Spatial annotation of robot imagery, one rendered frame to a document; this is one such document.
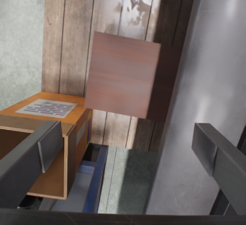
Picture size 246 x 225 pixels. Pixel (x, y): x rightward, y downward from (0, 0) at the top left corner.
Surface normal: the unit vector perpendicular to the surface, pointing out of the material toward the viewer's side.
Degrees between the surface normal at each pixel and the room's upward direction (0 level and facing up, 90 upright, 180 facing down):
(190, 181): 0
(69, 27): 0
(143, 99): 0
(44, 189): 90
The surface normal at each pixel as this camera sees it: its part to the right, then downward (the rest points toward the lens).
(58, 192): 0.11, -0.95
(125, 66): -0.03, 0.28
